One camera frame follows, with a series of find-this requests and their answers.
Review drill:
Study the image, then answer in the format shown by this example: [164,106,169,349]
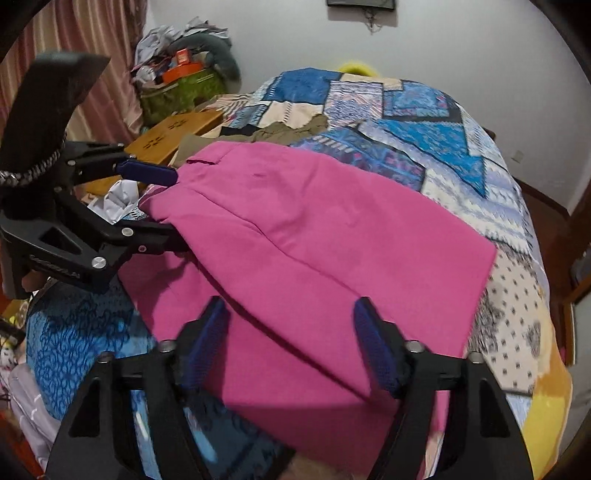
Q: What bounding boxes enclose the yellow orange plush blanket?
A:
[523,322,573,479]

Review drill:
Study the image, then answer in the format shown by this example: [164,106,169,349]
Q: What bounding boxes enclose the white wall socket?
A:
[512,150,525,163]

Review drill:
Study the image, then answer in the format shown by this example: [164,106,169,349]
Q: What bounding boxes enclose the olive green pants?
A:
[168,114,329,168]

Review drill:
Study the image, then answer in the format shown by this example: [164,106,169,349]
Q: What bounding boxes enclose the grey plush toy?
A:
[166,33,242,82]

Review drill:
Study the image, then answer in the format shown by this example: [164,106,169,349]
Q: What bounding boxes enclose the black garment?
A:
[219,124,259,137]

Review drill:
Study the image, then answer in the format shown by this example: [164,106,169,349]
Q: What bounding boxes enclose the crumpled white paper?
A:
[88,180,139,225]

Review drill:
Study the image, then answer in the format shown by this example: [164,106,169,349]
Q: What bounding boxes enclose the blue patchwork quilt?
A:
[26,68,551,478]

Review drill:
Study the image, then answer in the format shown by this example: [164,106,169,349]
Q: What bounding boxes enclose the wall mounted black monitor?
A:
[325,0,397,11]

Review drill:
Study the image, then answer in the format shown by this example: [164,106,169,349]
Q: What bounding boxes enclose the wooden bedside board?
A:
[85,109,226,197]

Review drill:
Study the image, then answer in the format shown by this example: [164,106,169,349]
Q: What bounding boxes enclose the pink pants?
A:
[117,140,498,476]

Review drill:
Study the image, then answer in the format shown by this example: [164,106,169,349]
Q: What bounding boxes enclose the yellow fuzzy pillow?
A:
[339,61,379,77]

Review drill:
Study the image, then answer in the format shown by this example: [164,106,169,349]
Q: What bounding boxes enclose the green patterned storage bag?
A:
[139,69,226,127]

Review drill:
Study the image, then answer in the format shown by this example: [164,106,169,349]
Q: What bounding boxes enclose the striped pink curtain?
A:
[1,1,147,144]

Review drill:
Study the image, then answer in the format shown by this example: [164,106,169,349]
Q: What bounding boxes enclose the orange box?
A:
[161,48,204,83]

